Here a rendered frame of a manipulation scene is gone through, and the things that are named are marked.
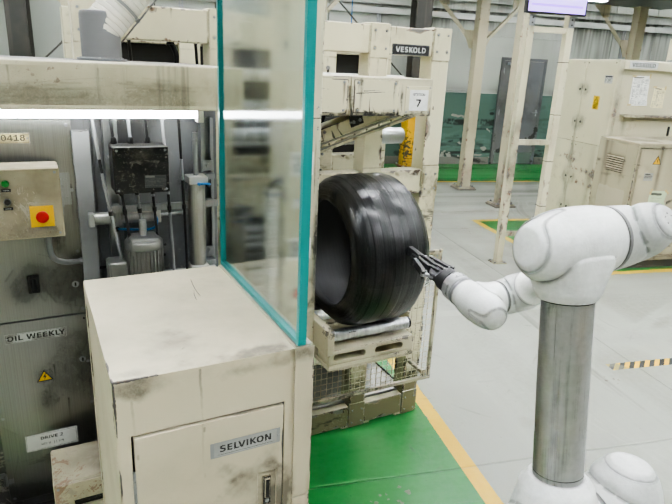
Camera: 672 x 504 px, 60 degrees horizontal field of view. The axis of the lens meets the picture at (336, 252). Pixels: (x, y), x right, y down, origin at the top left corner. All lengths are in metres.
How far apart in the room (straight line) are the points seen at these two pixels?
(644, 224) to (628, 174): 5.07
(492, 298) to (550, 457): 0.53
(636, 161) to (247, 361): 5.40
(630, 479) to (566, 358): 0.35
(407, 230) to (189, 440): 1.08
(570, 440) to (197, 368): 0.74
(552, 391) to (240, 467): 0.65
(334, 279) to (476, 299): 0.88
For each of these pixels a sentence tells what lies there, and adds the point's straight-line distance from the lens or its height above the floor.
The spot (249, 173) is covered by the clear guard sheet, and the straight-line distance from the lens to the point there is 1.40.
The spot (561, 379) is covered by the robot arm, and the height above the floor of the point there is 1.26.
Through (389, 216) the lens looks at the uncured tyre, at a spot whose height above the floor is 1.35.
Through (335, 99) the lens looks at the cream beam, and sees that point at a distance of 2.24.
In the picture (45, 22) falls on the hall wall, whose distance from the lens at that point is 11.20.
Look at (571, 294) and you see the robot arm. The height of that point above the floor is 1.44.
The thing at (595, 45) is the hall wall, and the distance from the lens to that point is 13.76.
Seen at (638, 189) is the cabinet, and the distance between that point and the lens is 6.34.
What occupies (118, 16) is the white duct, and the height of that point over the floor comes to 1.93.
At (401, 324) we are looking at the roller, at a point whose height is 0.91.
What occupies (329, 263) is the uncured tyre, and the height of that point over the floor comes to 1.04.
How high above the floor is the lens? 1.82
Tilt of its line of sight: 18 degrees down
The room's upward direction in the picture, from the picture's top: 3 degrees clockwise
